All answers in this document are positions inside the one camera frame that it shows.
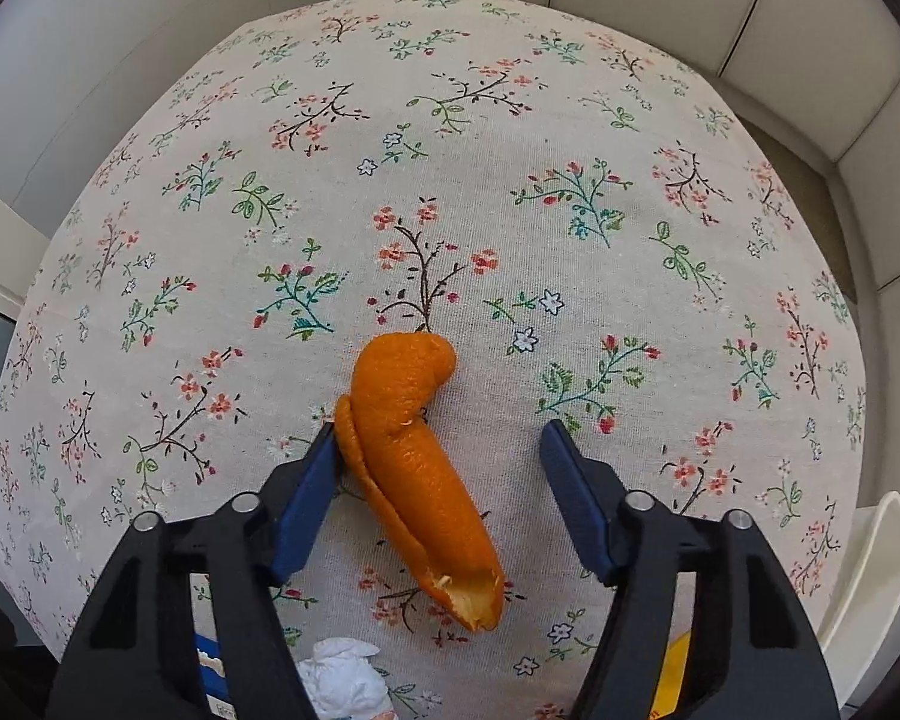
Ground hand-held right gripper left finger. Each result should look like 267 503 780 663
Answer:
45 424 338 720

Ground floral tablecloth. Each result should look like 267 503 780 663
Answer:
0 0 869 720

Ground yellow packet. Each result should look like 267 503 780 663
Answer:
656 634 697 720

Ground long orange peel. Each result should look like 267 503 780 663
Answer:
333 330 507 632

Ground crumpled white tissue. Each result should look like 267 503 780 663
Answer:
297 637 392 720

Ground blue and white packet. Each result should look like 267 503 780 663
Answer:
193 628 235 720

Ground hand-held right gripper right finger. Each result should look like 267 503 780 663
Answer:
538 420 842 720

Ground white plastic bin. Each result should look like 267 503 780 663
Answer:
816 491 900 720

